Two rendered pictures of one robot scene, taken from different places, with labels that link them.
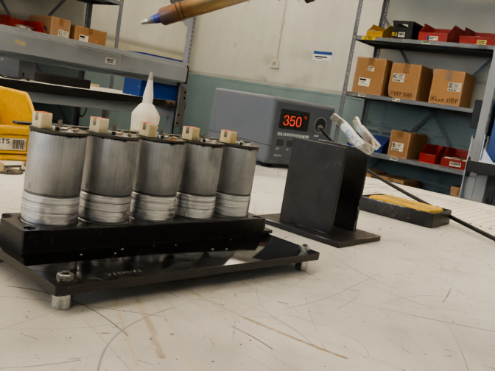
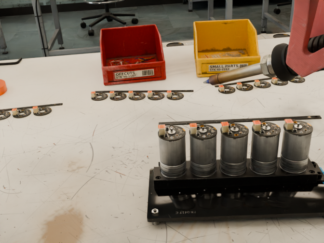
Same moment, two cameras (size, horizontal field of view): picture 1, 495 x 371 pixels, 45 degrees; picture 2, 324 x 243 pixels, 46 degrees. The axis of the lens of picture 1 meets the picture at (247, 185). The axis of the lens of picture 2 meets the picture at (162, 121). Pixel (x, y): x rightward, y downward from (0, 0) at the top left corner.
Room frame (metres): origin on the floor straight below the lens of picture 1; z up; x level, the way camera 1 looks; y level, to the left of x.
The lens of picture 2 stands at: (0.06, -0.13, 0.99)
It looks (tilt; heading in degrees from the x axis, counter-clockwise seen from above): 29 degrees down; 49
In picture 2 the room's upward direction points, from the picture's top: 4 degrees counter-clockwise
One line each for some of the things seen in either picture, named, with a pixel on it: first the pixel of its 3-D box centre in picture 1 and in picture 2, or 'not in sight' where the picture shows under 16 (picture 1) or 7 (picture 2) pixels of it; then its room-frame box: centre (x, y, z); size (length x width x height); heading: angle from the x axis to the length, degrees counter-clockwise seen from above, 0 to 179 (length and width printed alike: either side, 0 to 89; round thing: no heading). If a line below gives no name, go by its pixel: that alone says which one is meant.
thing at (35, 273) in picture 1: (166, 254); (235, 192); (0.29, 0.03, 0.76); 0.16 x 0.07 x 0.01; 137
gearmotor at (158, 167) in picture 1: (154, 184); (233, 153); (0.30, 0.05, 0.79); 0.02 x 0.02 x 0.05
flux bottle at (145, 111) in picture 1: (146, 114); not in sight; (0.71, 0.13, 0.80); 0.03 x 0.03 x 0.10
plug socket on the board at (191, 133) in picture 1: (191, 133); (257, 125); (0.32, 0.03, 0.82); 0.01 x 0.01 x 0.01; 47
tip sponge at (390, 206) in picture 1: (404, 208); not in sight; (0.57, -0.15, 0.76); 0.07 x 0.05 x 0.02; 56
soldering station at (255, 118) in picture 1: (268, 129); not in sight; (0.89, -0.02, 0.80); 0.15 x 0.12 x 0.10; 37
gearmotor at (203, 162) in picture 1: (194, 185); (263, 151); (0.32, 0.03, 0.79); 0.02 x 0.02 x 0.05
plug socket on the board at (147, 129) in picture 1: (149, 129); (225, 127); (0.30, 0.05, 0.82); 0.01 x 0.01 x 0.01; 47
